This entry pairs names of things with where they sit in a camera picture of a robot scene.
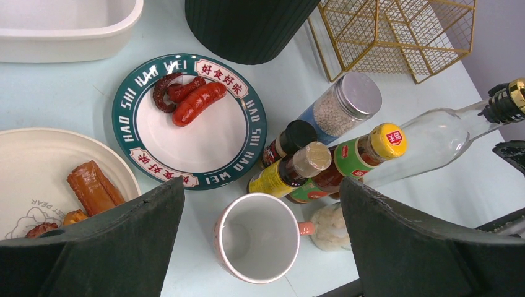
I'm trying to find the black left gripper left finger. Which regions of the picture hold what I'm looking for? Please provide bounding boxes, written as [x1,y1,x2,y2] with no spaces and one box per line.
[1,178,185,296]

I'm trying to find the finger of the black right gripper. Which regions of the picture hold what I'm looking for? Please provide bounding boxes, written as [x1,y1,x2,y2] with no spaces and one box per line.
[492,140,525,174]
[477,208,524,239]

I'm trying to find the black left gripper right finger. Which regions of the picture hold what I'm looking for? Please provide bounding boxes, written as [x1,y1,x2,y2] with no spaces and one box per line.
[340,178,524,296]

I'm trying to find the black lid spice jar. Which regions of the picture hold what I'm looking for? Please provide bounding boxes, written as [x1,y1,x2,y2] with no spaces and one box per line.
[310,202,351,252]

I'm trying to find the clear glass oil bottle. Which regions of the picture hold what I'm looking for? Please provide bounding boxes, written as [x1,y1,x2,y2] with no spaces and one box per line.
[363,78,524,187]

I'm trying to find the silver lid pepper jar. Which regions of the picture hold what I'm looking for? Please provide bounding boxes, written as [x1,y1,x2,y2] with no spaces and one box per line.
[298,72,382,145]

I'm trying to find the small orange food piece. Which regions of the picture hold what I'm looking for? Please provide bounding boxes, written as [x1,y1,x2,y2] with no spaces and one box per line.
[63,209,88,226]

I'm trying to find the orange fried tofu piece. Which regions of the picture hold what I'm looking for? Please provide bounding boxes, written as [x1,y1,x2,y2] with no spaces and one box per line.
[67,160,126,217]

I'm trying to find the brown meat piece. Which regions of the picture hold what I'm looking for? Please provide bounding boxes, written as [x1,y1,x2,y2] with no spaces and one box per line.
[25,222,58,238]

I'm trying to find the cream round plate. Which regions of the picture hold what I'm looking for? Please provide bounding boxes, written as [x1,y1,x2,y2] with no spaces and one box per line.
[1,128,141,240]

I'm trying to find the pink white mug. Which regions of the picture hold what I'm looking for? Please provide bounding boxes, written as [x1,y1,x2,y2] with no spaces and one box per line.
[213,192,315,284]

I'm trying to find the yellow label small bottle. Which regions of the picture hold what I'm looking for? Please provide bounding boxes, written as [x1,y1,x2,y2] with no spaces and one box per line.
[247,141,332,198]

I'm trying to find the green rimmed white plate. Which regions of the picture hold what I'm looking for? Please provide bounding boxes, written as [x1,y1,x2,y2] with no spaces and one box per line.
[111,53,267,191]

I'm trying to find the black cap small bottle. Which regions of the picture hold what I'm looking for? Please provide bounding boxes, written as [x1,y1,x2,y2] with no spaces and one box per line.
[259,119,317,169]

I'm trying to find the red sausage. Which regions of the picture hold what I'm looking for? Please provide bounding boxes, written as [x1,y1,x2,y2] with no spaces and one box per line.
[172,82,227,127]

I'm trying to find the dark red octopus tentacle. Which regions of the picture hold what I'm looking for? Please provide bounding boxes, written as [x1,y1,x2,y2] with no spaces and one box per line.
[152,72,206,113]

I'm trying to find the white rectangular basin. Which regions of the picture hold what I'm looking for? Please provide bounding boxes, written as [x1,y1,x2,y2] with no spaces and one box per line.
[1,0,144,63]

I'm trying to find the black plastic bucket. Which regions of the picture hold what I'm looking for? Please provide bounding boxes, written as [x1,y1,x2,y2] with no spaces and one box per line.
[184,0,319,65]

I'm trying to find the gold wire rack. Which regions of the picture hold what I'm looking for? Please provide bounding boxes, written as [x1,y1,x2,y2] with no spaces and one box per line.
[307,0,477,84]

